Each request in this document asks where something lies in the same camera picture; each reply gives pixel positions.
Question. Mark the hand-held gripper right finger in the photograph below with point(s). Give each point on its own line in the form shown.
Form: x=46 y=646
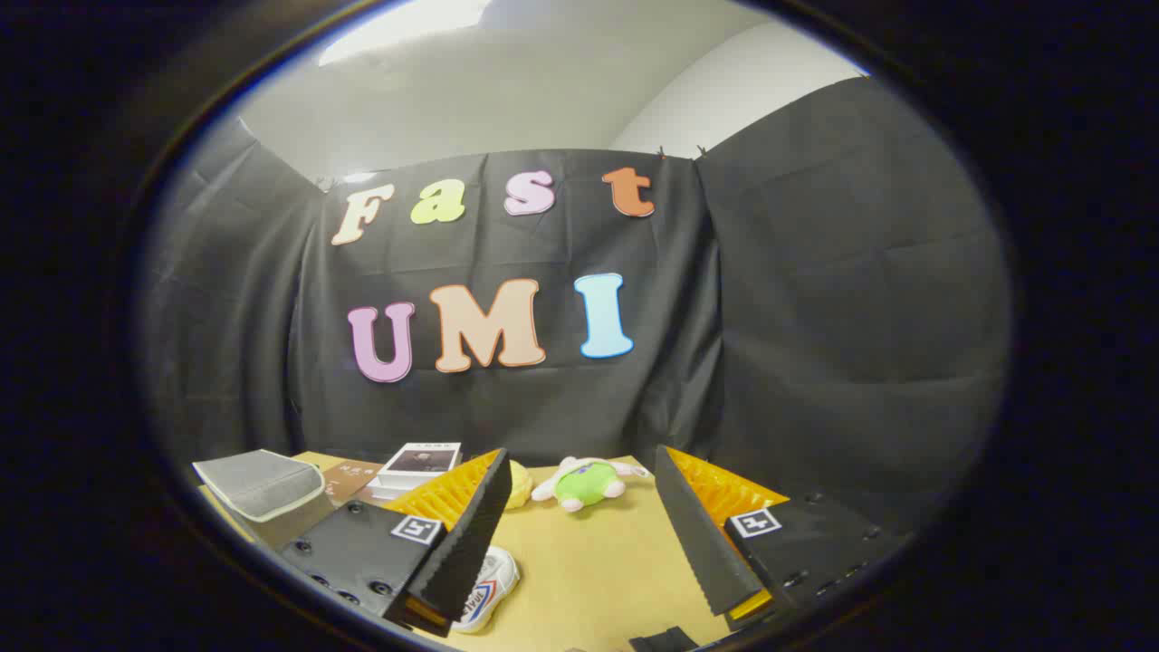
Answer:
x=697 y=543

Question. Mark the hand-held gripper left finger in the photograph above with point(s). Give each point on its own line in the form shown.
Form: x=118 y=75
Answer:
x=471 y=543

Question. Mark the white striped canvas shoe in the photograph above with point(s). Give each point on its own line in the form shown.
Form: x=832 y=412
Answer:
x=493 y=580

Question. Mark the grey fabric storage box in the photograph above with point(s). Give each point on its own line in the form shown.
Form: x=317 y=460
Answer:
x=263 y=484

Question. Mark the yellow plush toy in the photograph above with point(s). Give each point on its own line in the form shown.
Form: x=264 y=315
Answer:
x=519 y=484

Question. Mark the white book with portrait cover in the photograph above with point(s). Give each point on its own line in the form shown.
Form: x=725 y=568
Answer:
x=418 y=460

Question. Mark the thick white book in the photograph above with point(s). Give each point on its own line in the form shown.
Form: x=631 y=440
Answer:
x=385 y=491

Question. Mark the pink and green plush toy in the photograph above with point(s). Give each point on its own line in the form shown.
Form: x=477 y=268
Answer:
x=584 y=484

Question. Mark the brown cover book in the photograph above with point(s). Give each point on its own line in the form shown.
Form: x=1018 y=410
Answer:
x=349 y=475

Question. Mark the black backdrop cloth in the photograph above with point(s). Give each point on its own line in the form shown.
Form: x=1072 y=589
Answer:
x=815 y=317

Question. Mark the black bracket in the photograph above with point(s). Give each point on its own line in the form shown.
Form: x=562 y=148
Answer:
x=665 y=641

